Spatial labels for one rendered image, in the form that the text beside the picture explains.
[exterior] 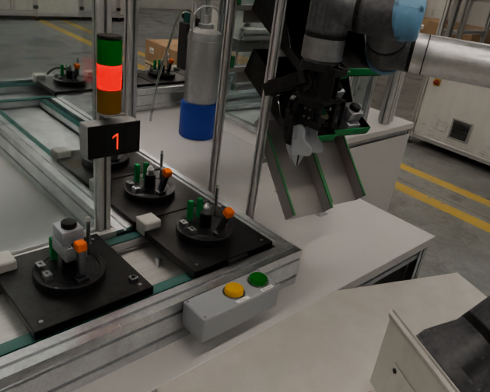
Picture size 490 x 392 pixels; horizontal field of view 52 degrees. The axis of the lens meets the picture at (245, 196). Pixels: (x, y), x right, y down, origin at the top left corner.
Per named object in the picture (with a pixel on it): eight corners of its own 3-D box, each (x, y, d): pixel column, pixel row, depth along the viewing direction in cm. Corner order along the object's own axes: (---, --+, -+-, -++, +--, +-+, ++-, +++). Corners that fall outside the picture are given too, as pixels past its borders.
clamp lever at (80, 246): (89, 276, 96) (87, 243, 93) (78, 280, 95) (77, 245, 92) (80, 267, 99) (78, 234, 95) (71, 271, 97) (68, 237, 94)
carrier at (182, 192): (209, 207, 139) (214, 166, 133) (134, 229, 123) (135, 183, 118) (161, 174, 154) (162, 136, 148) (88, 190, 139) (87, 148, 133)
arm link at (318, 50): (295, 33, 90) (324, 32, 95) (291, 58, 92) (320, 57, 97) (327, 41, 85) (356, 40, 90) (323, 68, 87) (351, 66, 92)
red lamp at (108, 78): (126, 89, 103) (127, 66, 101) (103, 92, 100) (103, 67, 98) (113, 83, 106) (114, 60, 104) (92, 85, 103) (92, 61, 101)
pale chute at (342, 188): (356, 200, 146) (366, 195, 142) (322, 207, 139) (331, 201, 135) (325, 113, 152) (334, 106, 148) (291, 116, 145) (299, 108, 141)
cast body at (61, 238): (88, 257, 98) (87, 225, 95) (66, 264, 95) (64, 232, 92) (68, 237, 103) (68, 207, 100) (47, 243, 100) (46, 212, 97)
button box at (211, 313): (276, 306, 111) (280, 283, 109) (201, 344, 98) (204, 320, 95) (254, 289, 116) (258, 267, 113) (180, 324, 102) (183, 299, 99)
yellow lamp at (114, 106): (125, 113, 105) (126, 90, 103) (103, 116, 102) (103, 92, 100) (113, 106, 108) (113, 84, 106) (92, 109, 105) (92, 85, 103)
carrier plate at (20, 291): (153, 294, 102) (153, 285, 101) (34, 341, 86) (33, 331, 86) (96, 239, 117) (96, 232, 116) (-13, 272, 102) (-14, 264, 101)
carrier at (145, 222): (271, 248, 123) (279, 203, 118) (194, 279, 108) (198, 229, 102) (210, 208, 139) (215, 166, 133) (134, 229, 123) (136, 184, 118)
